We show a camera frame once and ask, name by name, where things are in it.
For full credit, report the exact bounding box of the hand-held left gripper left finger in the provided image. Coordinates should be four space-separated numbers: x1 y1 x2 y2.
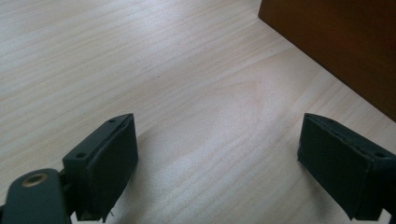
62 113 139 223

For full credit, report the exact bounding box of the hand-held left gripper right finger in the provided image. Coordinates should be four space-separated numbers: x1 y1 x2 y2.
297 112 396 222

